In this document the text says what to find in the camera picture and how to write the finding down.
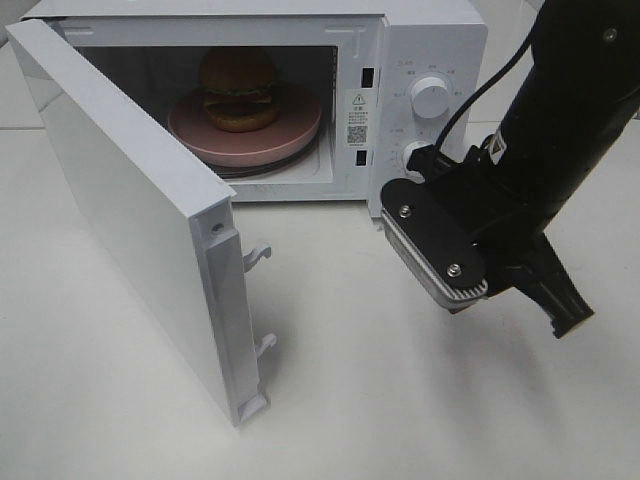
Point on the white warning label sticker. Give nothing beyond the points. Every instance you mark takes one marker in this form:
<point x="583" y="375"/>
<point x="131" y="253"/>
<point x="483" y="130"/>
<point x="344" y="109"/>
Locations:
<point x="356" y="114"/>

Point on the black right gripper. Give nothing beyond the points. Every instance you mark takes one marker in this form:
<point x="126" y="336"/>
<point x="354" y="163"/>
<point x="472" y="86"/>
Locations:
<point x="501" y="229"/>

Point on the pink round plate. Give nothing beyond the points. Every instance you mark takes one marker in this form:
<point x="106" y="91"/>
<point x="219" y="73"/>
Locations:
<point x="189" y="123"/>

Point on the white microwave oven body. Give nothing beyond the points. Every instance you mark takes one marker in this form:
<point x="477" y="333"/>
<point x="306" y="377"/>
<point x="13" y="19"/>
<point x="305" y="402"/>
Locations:
<point x="150" y="50"/>

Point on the burger with lettuce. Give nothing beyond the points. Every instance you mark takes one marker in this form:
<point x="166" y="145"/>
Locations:
<point x="239" y="88"/>

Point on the white round knob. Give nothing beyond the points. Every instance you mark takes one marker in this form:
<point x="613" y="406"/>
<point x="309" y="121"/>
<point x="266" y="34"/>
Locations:
<point x="429" y="96"/>
<point x="416" y="159"/>

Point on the white microwave door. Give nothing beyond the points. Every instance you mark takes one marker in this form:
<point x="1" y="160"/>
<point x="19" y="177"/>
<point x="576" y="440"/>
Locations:
<point x="163" y="216"/>

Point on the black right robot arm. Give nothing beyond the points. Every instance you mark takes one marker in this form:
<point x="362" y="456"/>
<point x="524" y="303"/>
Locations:
<point x="581" y="92"/>

